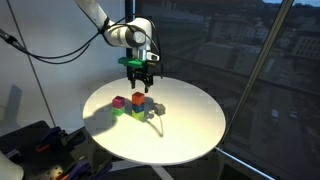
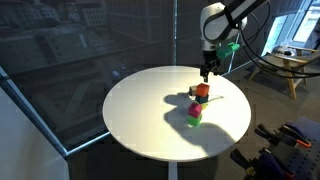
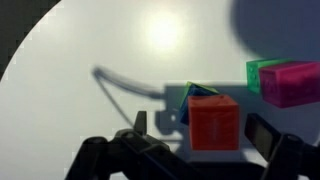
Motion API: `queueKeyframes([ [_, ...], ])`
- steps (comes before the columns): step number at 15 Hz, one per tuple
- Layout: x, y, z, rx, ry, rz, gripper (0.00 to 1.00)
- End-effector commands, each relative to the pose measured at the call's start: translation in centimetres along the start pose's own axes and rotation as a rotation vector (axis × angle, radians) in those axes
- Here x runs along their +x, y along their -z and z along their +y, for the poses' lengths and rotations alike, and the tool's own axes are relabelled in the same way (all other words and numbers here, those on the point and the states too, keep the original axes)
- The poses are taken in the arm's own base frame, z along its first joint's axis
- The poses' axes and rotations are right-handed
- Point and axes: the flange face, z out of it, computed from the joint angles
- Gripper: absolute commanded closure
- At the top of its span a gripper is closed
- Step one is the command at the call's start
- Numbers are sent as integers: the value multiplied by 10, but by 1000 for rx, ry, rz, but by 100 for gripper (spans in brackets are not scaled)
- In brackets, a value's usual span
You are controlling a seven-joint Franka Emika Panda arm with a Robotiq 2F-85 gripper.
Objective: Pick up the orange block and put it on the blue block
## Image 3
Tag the green block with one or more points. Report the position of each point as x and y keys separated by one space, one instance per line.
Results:
x=253 y=75

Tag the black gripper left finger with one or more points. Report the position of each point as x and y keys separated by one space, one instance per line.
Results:
x=133 y=156

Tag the orange block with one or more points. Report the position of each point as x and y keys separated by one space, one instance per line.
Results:
x=215 y=123

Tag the blue block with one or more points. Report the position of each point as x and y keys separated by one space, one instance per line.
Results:
x=185 y=111

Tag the yellow-green block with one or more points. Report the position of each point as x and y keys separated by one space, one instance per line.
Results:
x=187 y=88

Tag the pink block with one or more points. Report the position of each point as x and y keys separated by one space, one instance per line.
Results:
x=290 y=83

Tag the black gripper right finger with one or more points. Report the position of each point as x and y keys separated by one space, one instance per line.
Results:
x=283 y=153

